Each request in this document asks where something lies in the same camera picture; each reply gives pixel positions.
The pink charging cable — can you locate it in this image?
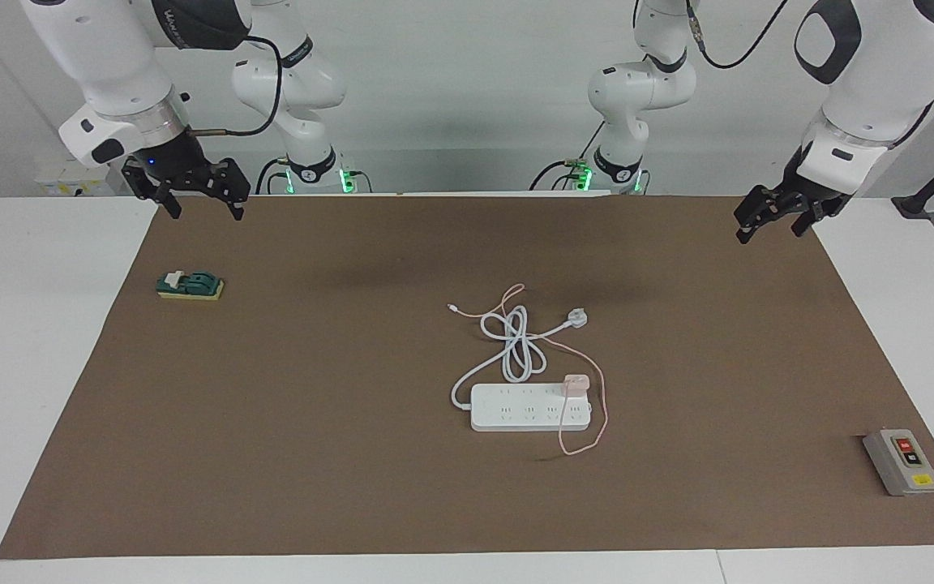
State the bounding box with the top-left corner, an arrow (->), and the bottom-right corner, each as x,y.
448,284 -> 609,456

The green knife switch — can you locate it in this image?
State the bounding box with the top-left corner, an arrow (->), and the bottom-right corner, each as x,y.
156,270 -> 225,302

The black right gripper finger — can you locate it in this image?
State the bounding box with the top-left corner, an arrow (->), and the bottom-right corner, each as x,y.
122,161 -> 182,220
208,158 -> 251,221

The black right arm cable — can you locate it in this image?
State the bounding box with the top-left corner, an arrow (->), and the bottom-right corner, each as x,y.
191,36 -> 284,137

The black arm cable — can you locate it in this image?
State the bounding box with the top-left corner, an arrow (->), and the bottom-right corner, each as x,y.
682,0 -> 789,71
191,36 -> 284,137

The brown table mat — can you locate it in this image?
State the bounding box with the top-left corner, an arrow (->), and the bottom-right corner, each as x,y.
0,195 -> 934,560

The white power strip cord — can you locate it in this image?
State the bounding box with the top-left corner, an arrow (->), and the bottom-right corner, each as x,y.
451,306 -> 589,410

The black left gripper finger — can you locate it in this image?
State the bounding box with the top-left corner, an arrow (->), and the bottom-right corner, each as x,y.
735,185 -> 796,244
791,203 -> 833,238

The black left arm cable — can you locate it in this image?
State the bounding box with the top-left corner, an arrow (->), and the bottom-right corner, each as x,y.
682,0 -> 789,71

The white box with yellow labels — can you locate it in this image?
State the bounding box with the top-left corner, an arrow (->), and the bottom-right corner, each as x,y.
33,166 -> 126,197

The grey button switch box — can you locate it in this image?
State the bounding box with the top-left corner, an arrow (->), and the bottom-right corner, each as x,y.
863,428 -> 934,496

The white power strip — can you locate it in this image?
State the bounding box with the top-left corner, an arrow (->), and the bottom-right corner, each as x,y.
469,383 -> 593,432

